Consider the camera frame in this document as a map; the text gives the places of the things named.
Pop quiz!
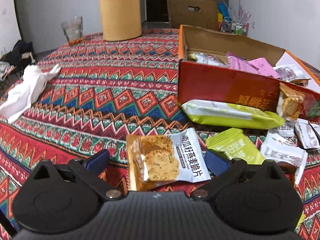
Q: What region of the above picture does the white packet behind centre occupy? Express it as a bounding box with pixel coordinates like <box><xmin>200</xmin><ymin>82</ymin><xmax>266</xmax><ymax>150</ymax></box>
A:
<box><xmin>268</xmin><ymin>120</ymin><xmax>296</xmax><ymax>138</ymax></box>

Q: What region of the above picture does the orange cardboard snack box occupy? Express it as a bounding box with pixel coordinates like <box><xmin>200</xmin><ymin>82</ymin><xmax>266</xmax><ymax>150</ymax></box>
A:
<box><xmin>177</xmin><ymin>25</ymin><xmax>319</xmax><ymax>122</ymax></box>

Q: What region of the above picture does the white packet right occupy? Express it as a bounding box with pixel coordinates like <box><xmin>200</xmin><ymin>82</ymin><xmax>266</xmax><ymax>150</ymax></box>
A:
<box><xmin>295</xmin><ymin>119</ymin><xmax>319</xmax><ymax>150</ymax></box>

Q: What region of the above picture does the patterned red tablecloth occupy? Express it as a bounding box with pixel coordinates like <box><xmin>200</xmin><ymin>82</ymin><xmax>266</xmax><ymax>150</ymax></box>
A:
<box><xmin>0</xmin><ymin>28</ymin><xmax>320</xmax><ymax>240</ymax></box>

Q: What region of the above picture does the brown chocolate snack bar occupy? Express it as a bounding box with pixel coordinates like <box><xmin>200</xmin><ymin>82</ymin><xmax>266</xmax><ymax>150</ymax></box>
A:
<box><xmin>188</xmin><ymin>53</ymin><xmax>228</xmax><ymax>68</ymax></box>

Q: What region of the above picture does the pumpkin oat cracker packet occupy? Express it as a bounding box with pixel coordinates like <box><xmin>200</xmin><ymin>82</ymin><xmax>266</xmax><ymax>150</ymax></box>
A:
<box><xmin>126</xmin><ymin>128</ymin><xmax>210</xmax><ymax>191</ymax></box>

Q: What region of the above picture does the white snack packet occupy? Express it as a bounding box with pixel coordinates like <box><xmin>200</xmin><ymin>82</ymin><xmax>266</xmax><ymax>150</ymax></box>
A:
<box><xmin>273</xmin><ymin>64</ymin><xmax>310</xmax><ymax>86</ymax></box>

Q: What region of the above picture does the wire storage rack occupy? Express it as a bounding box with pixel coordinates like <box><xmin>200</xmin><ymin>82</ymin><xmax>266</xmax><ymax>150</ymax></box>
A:
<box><xmin>220</xmin><ymin>17</ymin><xmax>249</xmax><ymax>36</ymax></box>

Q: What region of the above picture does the glass cup with drink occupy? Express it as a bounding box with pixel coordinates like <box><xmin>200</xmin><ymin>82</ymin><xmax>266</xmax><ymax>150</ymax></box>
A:
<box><xmin>61</xmin><ymin>16</ymin><xmax>83</xmax><ymax>46</ymax></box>

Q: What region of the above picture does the white packet barcode centre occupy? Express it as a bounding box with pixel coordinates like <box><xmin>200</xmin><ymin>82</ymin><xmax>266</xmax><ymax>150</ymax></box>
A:
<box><xmin>260</xmin><ymin>132</ymin><xmax>308</xmax><ymax>185</ymax></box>

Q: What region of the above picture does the black folding chair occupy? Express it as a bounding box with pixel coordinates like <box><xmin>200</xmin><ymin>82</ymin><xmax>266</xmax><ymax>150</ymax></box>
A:
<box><xmin>1</xmin><ymin>40</ymin><xmax>37</xmax><ymax>81</ymax></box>

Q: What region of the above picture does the brown cardboard carton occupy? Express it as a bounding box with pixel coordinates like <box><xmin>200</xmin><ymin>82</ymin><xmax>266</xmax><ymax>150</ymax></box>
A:
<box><xmin>167</xmin><ymin>0</ymin><xmax>218</xmax><ymax>30</ymax></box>

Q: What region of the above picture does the yellow thermos jug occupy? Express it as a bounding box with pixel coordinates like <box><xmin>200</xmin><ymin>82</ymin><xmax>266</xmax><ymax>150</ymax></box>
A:
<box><xmin>99</xmin><ymin>0</ymin><xmax>142</xmax><ymax>42</ymax></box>

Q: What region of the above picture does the orange cracker packet upright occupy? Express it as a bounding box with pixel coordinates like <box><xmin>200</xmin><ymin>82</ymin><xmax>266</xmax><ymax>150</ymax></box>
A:
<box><xmin>276</xmin><ymin>83</ymin><xmax>305</xmax><ymax>121</ymax></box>

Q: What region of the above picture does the green white bar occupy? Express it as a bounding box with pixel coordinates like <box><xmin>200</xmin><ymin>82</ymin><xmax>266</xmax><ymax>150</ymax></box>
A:
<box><xmin>180</xmin><ymin>99</ymin><xmax>285</xmax><ymax>129</ymax></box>
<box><xmin>206</xmin><ymin>128</ymin><xmax>265</xmax><ymax>165</ymax></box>

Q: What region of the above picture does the white crumpled cloth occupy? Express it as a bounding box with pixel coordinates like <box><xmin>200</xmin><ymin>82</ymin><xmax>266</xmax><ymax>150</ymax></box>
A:
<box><xmin>1</xmin><ymin>64</ymin><xmax>61</xmax><ymax>124</ymax></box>

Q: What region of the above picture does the pink snack packet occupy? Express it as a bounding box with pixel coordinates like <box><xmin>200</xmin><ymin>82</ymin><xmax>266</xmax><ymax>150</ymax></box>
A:
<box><xmin>226</xmin><ymin>52</ymin><xmax>280</xmax><ymax>79</ymax></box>

